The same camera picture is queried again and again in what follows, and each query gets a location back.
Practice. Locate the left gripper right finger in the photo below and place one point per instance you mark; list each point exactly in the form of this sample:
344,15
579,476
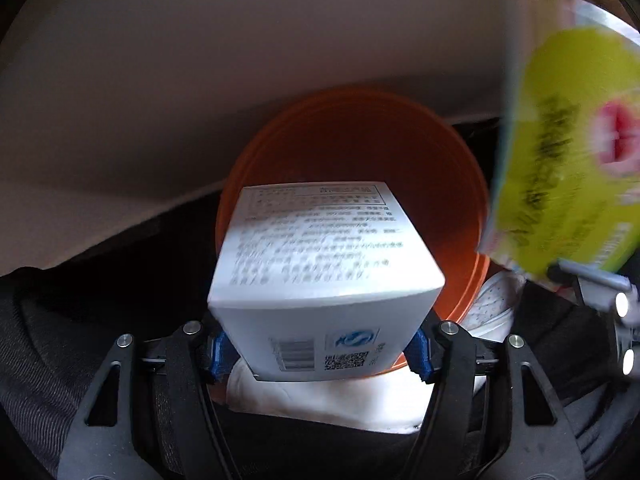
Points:
493,414

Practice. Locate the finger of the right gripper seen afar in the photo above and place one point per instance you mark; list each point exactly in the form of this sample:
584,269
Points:
616,301

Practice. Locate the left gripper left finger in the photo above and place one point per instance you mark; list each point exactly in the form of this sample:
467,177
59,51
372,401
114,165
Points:
147,414

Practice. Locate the green medicine box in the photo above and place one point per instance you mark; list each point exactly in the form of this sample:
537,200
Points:
567,179

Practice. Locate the white medicine box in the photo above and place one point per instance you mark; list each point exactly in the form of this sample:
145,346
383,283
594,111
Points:
322,281

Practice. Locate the white sneaker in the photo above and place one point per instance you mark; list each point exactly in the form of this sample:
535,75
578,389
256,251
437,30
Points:
491,315

